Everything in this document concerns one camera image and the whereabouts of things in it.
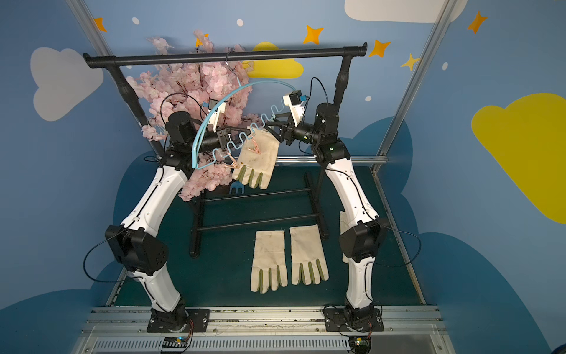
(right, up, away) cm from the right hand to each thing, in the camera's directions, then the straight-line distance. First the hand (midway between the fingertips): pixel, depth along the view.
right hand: (273, 119), depth 69 cm
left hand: (-7, -3, -1) cm, 8 cm away
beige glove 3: (+13, -52, +18) cm, 57 cm away
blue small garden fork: (-22, -20, +45) cm, 54 cm away
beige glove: (-6, -11, +7) cm, 14 cm away
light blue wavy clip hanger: (-22, -10, +16) cm, 29 cm away
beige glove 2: (-3, -53, +17) cm, 56 cm away
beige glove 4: (+32, -38, +32) cm, 59 cm away
